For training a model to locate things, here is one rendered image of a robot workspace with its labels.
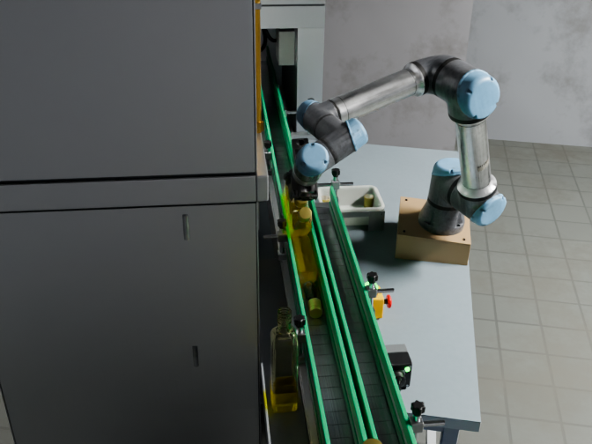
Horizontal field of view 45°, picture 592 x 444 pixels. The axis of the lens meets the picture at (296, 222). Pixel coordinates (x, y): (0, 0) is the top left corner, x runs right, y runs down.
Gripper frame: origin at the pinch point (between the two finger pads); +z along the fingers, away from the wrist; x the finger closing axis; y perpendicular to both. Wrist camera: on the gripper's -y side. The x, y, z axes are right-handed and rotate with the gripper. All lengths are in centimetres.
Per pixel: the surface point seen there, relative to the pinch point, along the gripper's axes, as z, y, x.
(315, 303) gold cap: -12.6, 35.5, 1.1
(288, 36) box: 86, -84, 9
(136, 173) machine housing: -60, 11, -39
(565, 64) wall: 228, -127, 206
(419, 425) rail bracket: -53, 64, 16
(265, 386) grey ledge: -30, 55, -14
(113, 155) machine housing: -62, 8, -43
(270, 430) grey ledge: -40, 64, -14
